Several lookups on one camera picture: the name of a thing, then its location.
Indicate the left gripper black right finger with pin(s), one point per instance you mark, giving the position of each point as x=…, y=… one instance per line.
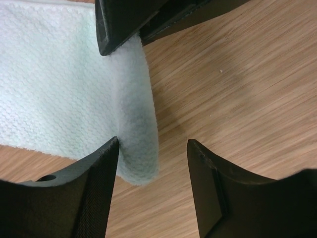
x=232, y=202

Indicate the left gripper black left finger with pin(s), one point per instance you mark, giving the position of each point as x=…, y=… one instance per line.
x=73, y=202

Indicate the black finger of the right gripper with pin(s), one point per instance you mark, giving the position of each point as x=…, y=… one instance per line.
x=119, y=20
x=177, y=15

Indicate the light mint green towel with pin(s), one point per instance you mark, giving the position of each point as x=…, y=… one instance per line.
x=59, y=96

